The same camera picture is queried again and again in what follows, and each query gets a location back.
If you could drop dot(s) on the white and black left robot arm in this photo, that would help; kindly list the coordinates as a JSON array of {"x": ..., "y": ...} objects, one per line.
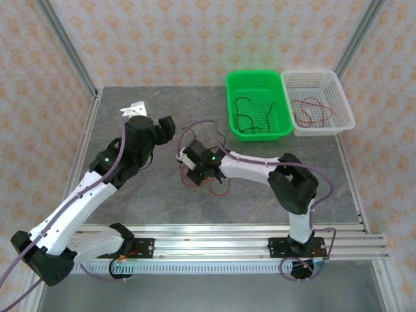
[{"x": 74, "y": 208}]

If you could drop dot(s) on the aluminium table side rail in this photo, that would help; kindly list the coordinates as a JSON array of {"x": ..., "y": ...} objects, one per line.
[
  {"x": 352, "y": 182},
  {"x": 81, "y": 149}
]

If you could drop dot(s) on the white plastic basket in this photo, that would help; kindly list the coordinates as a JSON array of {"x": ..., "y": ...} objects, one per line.
[{"x": 317, "y": 100}]

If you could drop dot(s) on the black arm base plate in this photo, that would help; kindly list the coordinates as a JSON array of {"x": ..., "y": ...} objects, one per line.
[
  {"x": 279, "y": 248},
  {"x": 144, "y": 248}
]

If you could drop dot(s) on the aluminium frame post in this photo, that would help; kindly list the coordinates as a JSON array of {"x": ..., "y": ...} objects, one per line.
[
  {"x": 65, "y": 42},
  {"x": 357, "y": 35}
]

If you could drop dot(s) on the grey metal shelf plate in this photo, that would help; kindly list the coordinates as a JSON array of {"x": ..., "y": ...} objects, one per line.
[{"x": 208, "y": 295}]

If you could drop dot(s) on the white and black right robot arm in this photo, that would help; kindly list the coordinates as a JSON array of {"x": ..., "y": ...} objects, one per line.
[{"x": 292, "y": 182}]

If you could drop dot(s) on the green plastic basket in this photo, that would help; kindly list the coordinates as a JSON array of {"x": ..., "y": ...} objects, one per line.
[{"x": 253, "y": 107}]

